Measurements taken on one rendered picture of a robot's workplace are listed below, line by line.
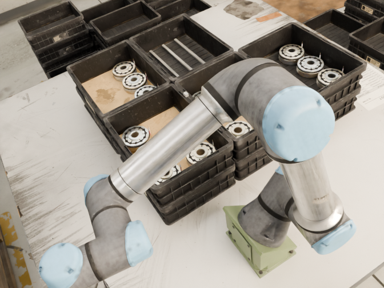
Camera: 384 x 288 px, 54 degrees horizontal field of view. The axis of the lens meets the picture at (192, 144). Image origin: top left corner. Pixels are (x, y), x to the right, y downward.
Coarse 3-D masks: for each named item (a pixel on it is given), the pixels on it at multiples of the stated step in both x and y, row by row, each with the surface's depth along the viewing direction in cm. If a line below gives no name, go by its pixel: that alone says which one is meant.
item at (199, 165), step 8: (168, 88) 143; (176, 88) 142; (152, 96) 141; (184, 96) 138; (136, 104) 139; (120, 112) 137; (104, 120) 135; (112, 128) 132; (224, 136) 123; (120, 144) 126; (232, 144) 120; (128, 152) 123; (216, 152) 119; (224, 152) 119; (200, 160) 117; (208, 160) 117; (192, 168) 116; (200, 168) 117; (176, 176) 114; (184, 176) 115; (160, 184) 113; (168, 184) 113; (160, 192) 114
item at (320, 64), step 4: (308, 56) 154; (312, 56) 154; (300, 60) 153; (304, 60) 153; (316, 60) 152; (320, 60) 152; (300, 64) 152; (304, 64) 151; (320, 64) 151; (300, 68) 150; (304, 68) 150; (308, 68) 150; (312, 68) 149; (316, 68) 149; (320, 68) 149; (308, 72) 149; (312, 72) 148
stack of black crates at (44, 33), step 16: (32, 16) 269; (48, 16) 274; (64, 16) 280; (80, 16) 258; (32, 32) 273; (48, 32) 253; (64, 32) 259; (80, 32) 264; (32, 48) 260; (48, 48) 259; (64, 48) 266; (80, 48) 272; (48, 64) 266; (64, 64) 273
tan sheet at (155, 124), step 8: (168, 112) 148; (176, 112) 148; (152, 120) 146; (160, 120) 146; (168, 120) 145; (152, 128) 144; (160, 128) 143; (120, 136) 143; (152, 136) 141; (184, 160) 131; (184, 168) 129
